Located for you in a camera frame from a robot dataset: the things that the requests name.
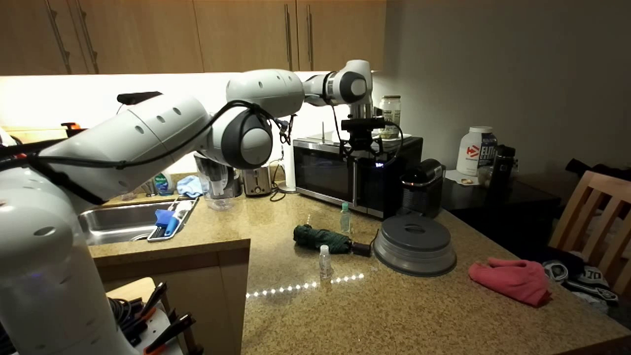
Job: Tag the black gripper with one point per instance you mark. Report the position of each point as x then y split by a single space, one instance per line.
364 139

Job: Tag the black steel microwave oven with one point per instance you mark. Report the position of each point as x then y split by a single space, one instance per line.
322 174

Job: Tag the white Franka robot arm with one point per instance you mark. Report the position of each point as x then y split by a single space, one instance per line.
131 141

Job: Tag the small clear tube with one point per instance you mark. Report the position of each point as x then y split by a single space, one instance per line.
322 131

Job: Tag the glass storage jar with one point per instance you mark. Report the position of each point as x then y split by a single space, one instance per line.
393 109

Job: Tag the small green plastic bottle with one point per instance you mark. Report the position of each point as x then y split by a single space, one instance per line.
346 218

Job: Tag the black pod coffee maker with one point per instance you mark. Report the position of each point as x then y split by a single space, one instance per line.
421 188

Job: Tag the white jug with red label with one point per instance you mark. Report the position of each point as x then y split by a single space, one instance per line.
470 154

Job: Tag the silver toaster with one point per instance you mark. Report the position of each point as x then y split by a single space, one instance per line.
257 182

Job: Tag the small clear plastic bottle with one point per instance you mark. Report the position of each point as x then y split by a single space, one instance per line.
324 263

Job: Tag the dark drink bottle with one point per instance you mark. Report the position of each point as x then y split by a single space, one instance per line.
488 160

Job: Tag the black tall bottle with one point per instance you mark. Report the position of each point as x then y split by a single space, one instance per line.
506 168

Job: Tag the water filter pitcher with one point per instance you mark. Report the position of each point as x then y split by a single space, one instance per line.
220 188

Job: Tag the dark side table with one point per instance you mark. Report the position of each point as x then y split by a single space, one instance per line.
506 214

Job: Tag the light blue cloth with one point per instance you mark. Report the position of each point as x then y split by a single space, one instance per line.
190 186

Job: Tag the red cloth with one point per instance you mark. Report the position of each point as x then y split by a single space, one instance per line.
514 279

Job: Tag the white sponge tray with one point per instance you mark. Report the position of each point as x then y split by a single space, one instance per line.
180 219

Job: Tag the dish soap bottle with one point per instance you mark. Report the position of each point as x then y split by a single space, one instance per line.
161 184

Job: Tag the blue sponge brush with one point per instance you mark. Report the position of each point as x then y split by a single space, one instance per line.
167 219

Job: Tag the wooden counter base cabinet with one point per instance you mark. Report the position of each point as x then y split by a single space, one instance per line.
198 296

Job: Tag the wooden slatted chair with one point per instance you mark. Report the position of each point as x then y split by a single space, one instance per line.
589 218

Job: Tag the black and white bag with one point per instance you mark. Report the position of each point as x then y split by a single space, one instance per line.
585 279

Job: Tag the stainless steel sink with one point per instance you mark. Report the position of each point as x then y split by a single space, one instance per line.
119 223

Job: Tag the wooden upper cabinets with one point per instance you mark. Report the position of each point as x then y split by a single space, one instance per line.
131 32

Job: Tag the wooden cart with black tools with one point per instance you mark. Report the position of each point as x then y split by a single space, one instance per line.
141 316

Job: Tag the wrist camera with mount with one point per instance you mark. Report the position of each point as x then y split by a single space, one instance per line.
368 123

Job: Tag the black stereo camera bar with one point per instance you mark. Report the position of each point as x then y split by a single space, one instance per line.
139 97

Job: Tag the black camera stand with clamp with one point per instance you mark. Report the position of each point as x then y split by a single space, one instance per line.
27 150

